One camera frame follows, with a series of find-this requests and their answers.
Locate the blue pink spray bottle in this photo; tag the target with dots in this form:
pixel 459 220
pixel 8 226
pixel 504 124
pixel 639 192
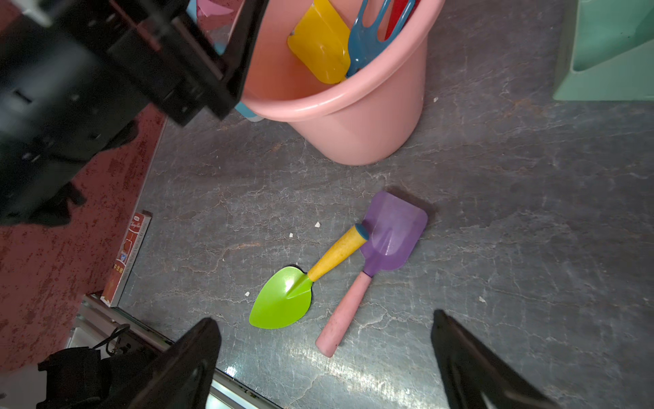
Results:
pixel 219 37

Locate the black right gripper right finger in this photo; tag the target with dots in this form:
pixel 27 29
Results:
pixel 473 376

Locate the red toy shovel wooden handle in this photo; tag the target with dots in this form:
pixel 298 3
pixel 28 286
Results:
pixel 400 13

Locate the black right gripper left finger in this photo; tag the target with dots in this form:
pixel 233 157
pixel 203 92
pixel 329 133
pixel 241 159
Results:
pixel 180 378

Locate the green toy trowel yellow handle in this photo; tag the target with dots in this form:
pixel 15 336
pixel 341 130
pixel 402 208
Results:
pixel 287 295

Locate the green plastic file organizer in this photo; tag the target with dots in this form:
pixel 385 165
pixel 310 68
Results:
pixel 606 52

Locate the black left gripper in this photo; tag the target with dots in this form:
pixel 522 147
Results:
pixel 75 75

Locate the blue toy rake yellow handle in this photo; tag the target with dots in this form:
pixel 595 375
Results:
pixel 363 44

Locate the yellow toy shovel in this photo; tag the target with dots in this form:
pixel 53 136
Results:
pixel 320 42

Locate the pink plastic bucket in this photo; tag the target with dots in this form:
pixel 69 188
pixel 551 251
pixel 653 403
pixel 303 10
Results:
pixel 360 121

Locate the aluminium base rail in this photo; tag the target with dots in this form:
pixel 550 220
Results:
pixel 87 375

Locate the purple toy shovel pink handle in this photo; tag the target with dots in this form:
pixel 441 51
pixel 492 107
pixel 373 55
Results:
pixel 395 226

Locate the small red card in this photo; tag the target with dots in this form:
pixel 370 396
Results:
pixel 126 258

